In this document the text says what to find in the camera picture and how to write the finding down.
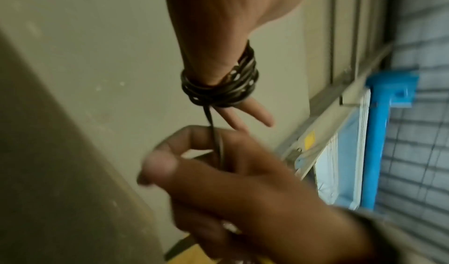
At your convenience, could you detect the blue post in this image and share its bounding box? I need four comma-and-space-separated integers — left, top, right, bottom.
361, 69, 420, 211

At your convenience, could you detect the dark cord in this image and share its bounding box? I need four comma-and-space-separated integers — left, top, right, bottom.
180, 39, 260, 175

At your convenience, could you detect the yellow wooden board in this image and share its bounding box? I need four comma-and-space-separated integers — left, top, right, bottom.
165, 234, 278, 264

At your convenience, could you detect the person's right forearm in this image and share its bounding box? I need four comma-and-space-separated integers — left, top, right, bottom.
337, 205, 449, 264

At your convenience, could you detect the person's left hand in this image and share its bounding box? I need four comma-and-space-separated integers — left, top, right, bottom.
161, 0, 313, 134

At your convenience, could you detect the white and blue panel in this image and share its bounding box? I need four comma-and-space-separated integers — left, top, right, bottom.
313, 89, 372, 211

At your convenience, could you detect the wire mesh fence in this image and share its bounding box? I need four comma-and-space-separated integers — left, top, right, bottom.
377, 0, 449, 261

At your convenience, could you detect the person's right hand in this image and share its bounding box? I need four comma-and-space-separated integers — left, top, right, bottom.
137, 125, 374, 264

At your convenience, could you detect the grey metal frame rail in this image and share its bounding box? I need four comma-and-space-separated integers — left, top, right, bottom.
275, 42, 395, 182

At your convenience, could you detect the grey metal bar rack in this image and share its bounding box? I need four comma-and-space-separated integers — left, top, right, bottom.
305, 0, 391, 107

